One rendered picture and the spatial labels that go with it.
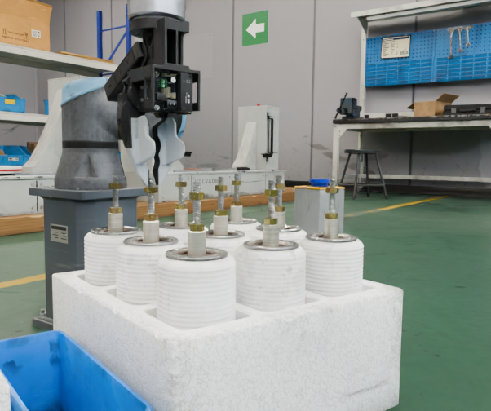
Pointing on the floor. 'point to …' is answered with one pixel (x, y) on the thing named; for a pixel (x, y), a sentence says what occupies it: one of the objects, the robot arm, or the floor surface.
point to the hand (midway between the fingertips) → (149, 175)
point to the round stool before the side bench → (366, 171)
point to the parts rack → (33, 59)
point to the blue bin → (59, 376)
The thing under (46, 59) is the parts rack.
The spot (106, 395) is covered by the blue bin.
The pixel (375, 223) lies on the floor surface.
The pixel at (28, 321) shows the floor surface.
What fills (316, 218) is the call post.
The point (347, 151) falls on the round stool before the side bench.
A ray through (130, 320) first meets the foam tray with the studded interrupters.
